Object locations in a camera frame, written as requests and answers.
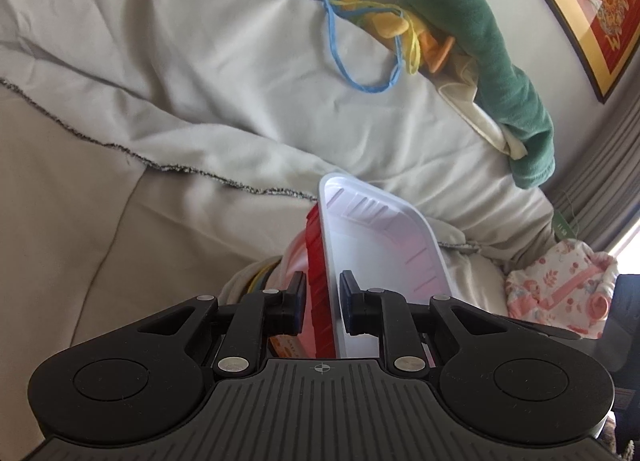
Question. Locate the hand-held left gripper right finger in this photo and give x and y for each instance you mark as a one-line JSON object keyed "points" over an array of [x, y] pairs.
{"points": [[347, 306]]}

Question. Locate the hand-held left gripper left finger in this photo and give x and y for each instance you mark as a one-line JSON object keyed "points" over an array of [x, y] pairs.
{"points": [[299, 306]]}

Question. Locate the red plastic tray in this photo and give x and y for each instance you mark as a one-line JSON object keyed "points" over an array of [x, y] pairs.
{"points": [[316, 266]]}

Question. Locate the yellow plate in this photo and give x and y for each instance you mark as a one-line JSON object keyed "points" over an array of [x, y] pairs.
{"points": [[252, 282]]}

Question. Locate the white plastic tray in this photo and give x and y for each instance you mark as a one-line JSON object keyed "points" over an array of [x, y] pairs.
{"points": [[380, 241]]}

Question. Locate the pink floral cloth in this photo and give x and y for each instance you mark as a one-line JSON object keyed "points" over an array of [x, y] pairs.
{"points": [[550, 286]]}

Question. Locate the beige bed sheet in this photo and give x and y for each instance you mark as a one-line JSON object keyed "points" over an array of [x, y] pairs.
{"points": [[100, 216]]}

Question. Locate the green tag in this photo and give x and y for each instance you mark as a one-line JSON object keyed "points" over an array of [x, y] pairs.
{"points": [[561, 223]]}

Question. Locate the cream cloth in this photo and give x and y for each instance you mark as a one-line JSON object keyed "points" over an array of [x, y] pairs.
{"points": [[480, 116]]}

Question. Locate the beige frayed-edge blanket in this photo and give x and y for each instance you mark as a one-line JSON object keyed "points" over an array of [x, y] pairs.
{"points": [[200, 66]]}

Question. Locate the dark blue object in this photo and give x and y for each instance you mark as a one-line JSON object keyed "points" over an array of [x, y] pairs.
{"points": [[625, 341]]}

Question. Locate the green plush toy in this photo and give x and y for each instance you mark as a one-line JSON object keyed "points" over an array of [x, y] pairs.
{"points": [[500, 66]]}

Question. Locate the yellow duck plush toy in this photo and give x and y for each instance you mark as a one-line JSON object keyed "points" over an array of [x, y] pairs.
{"points": [[390, 23]]}

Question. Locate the grey curtain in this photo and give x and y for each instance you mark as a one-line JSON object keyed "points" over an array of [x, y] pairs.
{"points": [[600, 166]]}

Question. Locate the black framed red picture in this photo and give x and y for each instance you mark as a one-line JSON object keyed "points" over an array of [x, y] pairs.
{"points": [[595, 6]]}

